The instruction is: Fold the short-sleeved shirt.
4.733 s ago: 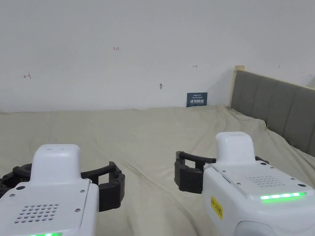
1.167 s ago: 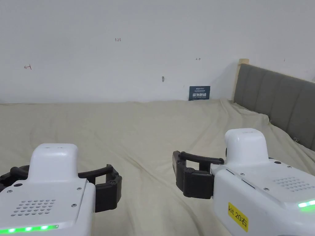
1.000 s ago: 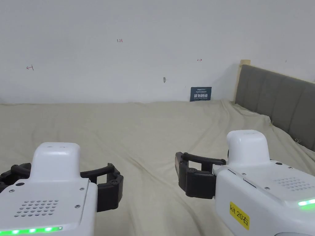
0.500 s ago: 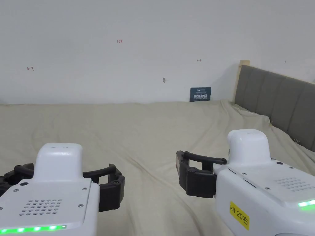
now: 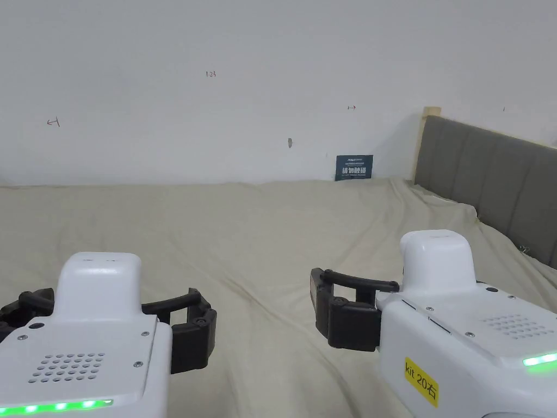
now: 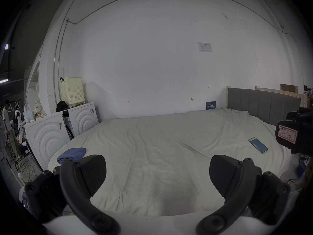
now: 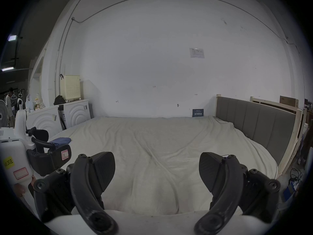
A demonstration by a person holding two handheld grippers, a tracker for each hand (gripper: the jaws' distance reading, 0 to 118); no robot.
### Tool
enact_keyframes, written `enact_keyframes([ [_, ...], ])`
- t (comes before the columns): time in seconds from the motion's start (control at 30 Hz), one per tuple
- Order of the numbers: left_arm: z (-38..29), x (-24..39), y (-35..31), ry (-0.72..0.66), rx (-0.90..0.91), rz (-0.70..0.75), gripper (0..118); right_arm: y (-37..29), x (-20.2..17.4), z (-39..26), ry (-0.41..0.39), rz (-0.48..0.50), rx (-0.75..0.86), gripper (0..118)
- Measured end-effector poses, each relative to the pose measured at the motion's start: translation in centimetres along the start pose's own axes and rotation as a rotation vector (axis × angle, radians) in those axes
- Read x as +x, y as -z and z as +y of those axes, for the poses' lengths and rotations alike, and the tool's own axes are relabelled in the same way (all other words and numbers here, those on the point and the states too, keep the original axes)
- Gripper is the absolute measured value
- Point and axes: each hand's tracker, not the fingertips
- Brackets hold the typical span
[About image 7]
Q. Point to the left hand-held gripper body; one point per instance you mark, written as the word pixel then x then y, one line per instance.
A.
pixel 14 153

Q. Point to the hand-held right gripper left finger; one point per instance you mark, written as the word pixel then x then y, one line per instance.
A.
pixel 85 199

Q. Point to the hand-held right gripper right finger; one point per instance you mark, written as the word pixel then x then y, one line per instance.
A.
pixel 227 199

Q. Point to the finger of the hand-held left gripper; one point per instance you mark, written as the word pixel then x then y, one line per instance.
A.
pixel 46 161
pixel 40 133

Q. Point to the person's left hand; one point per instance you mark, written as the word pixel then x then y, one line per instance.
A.
pixel 20 189

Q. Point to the dark blue cloth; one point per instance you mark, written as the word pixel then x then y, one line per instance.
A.
pixel 61 140

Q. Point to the white plastic bag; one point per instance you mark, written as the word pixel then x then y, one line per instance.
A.
pixel 28 102

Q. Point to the black bag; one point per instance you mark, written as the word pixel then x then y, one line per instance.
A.
pixel 59 99

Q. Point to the white standing fan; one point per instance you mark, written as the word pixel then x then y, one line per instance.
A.
pixel 3 112

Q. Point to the cream perforated box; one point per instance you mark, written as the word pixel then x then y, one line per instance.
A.
pixel 71 87

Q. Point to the grey padded headboard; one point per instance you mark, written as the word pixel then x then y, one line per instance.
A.
pixel 259 126

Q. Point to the blue sign card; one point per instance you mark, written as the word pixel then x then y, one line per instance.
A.
pixel 197 112

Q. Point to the bed with beige sheet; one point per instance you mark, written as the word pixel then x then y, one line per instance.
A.
pixel 156 141

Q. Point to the brown carton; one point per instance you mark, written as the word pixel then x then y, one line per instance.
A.
pixel 288 100

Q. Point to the white paper notice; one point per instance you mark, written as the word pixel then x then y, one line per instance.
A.
pixel 197 52

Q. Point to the pale wooden bed frame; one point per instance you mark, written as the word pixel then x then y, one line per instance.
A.
pixel 297 136

